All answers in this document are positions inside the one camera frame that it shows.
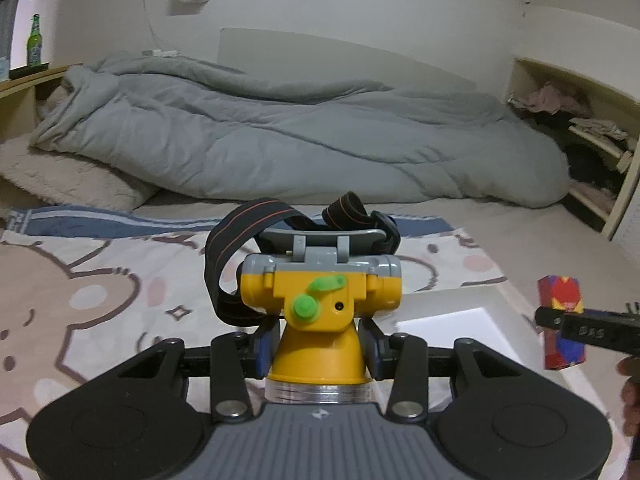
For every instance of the green glass bottle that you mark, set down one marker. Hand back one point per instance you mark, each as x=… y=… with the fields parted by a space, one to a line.
x=34 y=45

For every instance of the beige folded cloth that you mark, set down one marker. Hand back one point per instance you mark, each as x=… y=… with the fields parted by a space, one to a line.
x=597 y=127

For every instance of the white charger plug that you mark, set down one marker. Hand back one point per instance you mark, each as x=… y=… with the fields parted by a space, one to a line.
x=160 y=52

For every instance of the wooden wall shelf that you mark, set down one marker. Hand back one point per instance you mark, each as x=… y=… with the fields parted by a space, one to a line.
x=620 y=210

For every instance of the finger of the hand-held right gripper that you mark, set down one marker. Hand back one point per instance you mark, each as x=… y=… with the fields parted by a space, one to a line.
x=590 y=332

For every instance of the pink clothing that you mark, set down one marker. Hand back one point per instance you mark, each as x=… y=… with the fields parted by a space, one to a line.
x=550 y=97

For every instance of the person's right hand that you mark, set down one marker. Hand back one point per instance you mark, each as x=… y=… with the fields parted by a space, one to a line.
x=631 y=395

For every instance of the fluffy beige pillow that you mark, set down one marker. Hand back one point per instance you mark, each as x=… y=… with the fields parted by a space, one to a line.
x=65 y=175

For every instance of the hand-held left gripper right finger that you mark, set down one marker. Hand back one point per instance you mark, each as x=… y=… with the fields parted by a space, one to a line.
x=372 y=350

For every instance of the black flat tray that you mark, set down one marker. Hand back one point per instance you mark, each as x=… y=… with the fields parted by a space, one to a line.
x=30 y=71

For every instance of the colourful card box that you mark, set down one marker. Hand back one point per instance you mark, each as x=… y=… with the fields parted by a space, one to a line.
x=560 y=295

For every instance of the black cloth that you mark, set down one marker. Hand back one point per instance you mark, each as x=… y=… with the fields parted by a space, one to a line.
x=595 y=165

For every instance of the wooden bedside shelf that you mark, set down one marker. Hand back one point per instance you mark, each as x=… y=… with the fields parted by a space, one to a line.
x=15 y=115

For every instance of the beige plush toy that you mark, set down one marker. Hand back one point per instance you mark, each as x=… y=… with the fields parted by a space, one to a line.
x=47 y=105

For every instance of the grey duvet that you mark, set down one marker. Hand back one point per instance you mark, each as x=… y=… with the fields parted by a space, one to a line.
x=300 y=135

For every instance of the white cardboard box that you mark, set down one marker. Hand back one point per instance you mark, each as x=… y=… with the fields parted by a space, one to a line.
x=460 y=335

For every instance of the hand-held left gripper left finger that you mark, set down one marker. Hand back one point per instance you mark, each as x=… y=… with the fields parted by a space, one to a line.
x=265 y=350

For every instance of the grey curtain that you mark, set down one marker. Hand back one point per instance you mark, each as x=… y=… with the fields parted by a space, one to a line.
x=7 y=25

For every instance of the pink folded cloth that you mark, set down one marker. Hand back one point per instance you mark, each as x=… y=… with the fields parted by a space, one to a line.
x=592 y=195

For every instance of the white headboard panel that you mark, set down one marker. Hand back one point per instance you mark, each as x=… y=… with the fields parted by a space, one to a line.
x=350 y=60

